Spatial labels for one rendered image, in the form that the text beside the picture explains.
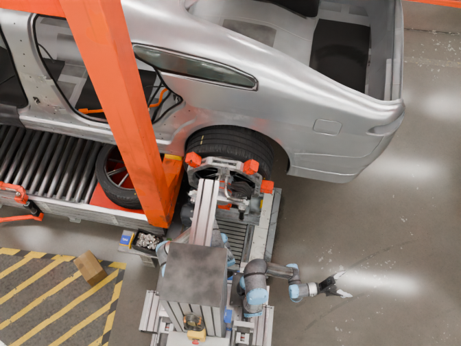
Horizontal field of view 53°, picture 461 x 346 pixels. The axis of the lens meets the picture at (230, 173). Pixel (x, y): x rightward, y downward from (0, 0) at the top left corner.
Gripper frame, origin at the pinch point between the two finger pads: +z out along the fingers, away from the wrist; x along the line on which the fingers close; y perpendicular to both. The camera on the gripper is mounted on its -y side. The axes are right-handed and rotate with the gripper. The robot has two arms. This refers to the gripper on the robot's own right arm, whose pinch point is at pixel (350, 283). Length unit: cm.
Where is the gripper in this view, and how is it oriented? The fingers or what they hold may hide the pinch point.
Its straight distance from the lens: 286.4
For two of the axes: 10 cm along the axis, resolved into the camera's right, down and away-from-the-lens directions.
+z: 9.9, -1.0, 0.7
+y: 0.1, 5.8, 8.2
